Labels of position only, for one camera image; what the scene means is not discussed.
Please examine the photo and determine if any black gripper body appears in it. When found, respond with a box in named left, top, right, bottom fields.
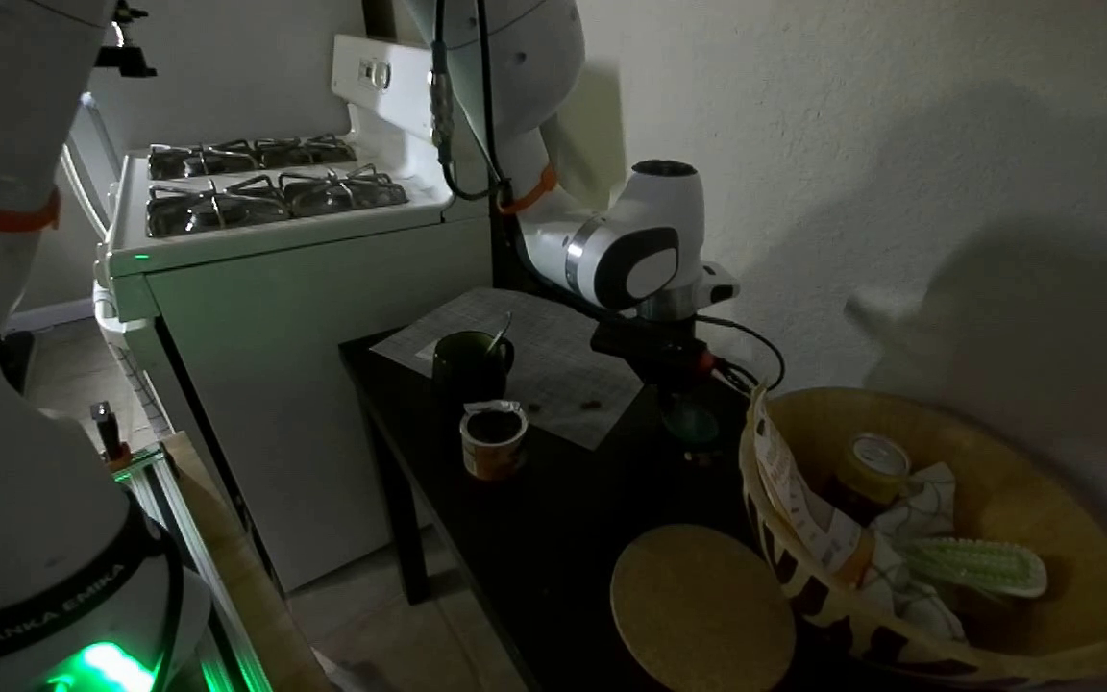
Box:
left=591, top=321, right=714, bottom=408

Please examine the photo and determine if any green plastic lid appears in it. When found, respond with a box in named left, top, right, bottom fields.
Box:
left=669, top=408, right=724, bottom=453

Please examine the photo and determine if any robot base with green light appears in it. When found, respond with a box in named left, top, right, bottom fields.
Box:
left=0, top=272, right=220, bottom=692

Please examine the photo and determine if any open tin can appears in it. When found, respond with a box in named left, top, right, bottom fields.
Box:
left=458, top=401, right=531, bottom=482

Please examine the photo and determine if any grey checked place mat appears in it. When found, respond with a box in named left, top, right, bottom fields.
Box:
left=378, top=290, right=641, bottom=449

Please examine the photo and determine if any dark green mug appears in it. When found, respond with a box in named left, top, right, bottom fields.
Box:
left=436, top=331, right=514, bottom=408

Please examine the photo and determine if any white printed packet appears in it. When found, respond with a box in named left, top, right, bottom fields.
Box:
left=753, top=404, right=864, bottom=572

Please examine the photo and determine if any tape roll in bowl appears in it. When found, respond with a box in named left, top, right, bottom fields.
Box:
left=840, top=432, right=911, bottom=503

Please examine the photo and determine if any black side table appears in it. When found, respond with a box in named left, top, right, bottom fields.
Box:
left=344, top=326, right=746, bottom=692

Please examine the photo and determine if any large wooden bowl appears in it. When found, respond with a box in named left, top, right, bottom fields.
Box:
left=737, top=387, right=1107, bottom=687

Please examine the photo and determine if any green striped packet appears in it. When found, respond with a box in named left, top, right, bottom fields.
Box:
left=905, top=538, right=1050, bottom=601

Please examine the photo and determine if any white gas stove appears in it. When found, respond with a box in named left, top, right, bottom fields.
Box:
left=97, top=36, right=494, bottom=592

